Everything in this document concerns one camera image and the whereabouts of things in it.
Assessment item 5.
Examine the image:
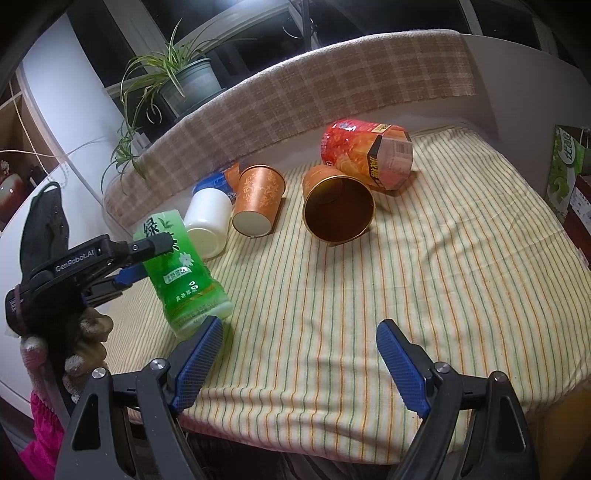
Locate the white shelf cabinet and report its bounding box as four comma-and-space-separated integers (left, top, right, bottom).
0, 10, 131, 407

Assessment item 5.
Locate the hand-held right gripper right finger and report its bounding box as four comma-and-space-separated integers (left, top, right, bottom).
376, 318, 539, 480

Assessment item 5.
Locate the brown plaid blanket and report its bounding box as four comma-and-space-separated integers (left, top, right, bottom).
103, 31, 476, 228

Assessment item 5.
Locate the white plastic cup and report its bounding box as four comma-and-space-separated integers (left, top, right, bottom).
183, 162, 242, 260

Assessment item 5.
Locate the red snack canister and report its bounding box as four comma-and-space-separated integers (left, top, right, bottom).
320, 119, 413, 191

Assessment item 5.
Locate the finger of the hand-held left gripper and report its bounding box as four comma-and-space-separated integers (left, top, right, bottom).
84, 263, 149, 306
129, 233, 173, 265

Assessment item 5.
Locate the potted spider plant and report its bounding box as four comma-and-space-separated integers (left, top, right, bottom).
99, 18, 257, 195

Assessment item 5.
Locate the person's left forearm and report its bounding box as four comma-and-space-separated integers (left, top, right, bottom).
18, 388, 71, 480

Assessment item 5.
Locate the person's left hand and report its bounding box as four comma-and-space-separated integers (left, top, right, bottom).
19, 307, 114, 403

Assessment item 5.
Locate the black metal stand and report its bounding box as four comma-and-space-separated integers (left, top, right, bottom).
281, 0, 320, 52

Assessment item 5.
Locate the orange cup with brown inside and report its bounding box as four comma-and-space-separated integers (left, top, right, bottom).
302, 165, 375, 243

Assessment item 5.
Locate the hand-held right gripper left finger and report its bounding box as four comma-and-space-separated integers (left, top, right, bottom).
55, 316, 225, 480

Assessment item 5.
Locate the green cardboard box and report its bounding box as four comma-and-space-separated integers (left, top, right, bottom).
545, 124, 591, 219

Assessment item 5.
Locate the striped yellow cloth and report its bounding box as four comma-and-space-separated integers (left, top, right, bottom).
104, 124, 583, 465

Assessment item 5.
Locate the dark red box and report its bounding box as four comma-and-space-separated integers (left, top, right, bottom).
562, 174, 591, 271

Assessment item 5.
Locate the green tea bottle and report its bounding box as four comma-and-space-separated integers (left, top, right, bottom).
133, 209, 233, 339

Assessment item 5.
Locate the white bed frame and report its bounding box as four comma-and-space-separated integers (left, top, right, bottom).
461, 31, 591, 197

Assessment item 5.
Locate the brown ceramic jar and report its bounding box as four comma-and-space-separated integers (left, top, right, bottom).
0, 159, 27, 223

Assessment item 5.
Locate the orange patterned paper cup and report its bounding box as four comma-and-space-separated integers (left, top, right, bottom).
231, 165, 286, 239

